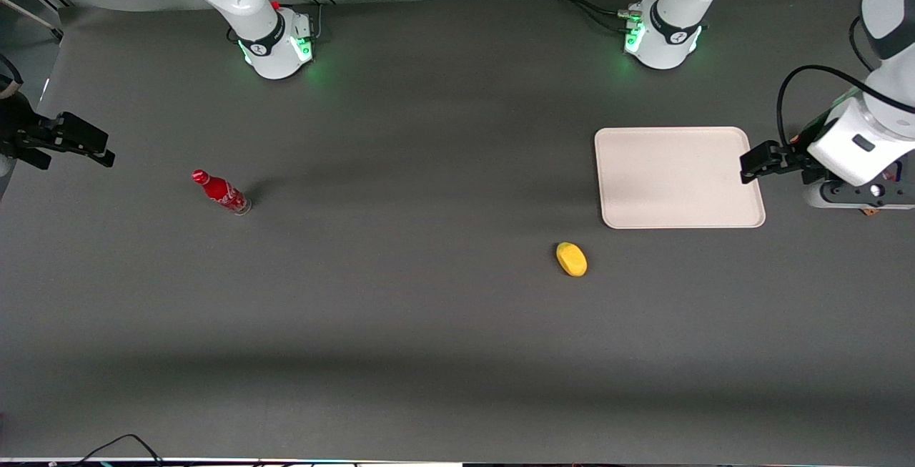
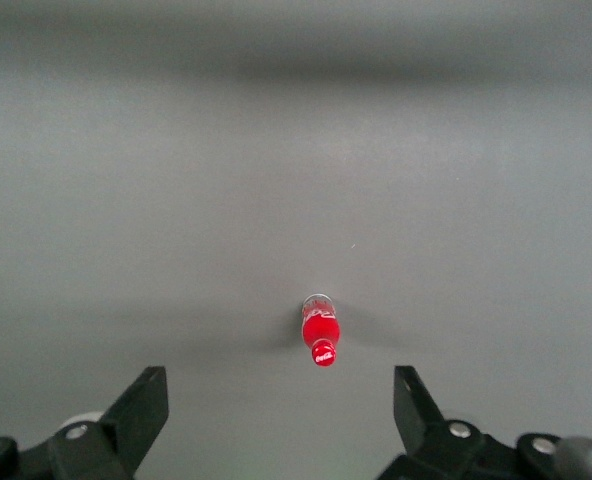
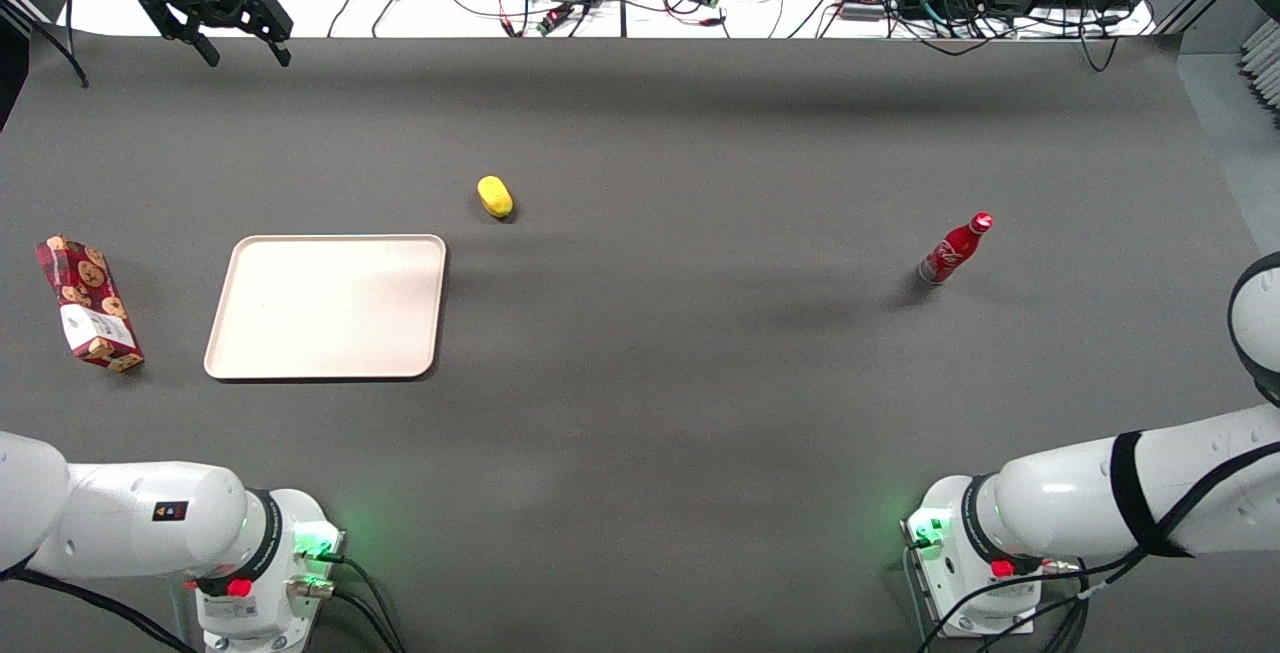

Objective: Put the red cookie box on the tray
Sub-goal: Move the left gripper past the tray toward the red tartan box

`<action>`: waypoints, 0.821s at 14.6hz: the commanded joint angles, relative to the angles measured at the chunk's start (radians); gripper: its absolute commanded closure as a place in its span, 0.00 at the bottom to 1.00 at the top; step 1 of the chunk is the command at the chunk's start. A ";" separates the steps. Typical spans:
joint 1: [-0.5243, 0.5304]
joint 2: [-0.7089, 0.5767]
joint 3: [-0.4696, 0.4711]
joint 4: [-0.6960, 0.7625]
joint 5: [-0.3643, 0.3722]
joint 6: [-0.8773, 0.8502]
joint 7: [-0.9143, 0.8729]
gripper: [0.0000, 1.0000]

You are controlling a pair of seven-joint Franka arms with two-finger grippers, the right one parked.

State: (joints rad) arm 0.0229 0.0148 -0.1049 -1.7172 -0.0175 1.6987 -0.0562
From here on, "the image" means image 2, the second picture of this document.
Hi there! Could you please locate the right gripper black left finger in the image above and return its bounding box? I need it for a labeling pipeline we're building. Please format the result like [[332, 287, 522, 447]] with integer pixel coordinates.
[[0, 365, 170, 480]]

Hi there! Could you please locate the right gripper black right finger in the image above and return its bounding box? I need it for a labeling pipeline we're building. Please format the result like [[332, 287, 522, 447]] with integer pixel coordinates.
[[378, 365, 561, 480]]

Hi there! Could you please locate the red cola bottle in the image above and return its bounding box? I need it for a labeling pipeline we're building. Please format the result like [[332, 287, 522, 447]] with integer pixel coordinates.
[[301, 293, 341, 368]]

